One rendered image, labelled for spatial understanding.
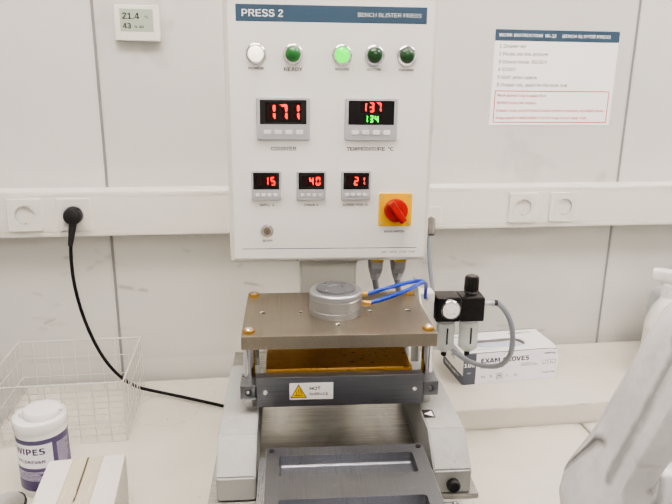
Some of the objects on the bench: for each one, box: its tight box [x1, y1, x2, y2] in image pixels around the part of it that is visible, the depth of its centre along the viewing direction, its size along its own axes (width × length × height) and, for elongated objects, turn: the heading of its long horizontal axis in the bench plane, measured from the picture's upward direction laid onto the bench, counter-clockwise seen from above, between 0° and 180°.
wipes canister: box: [11, 399, 71, 497], centre depth 110 cm, size 9×9×15 cm
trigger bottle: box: [640, 267, 672, 347], centre depth 144 cm, size 9×8×25 cm
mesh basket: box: [0, 337, 145, 449], centre depth 133 cm, size 22×26×13 cm
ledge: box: [419, 341, 641, 430], centre depth 149 cm, size 30×84×4 cm, turn 95°
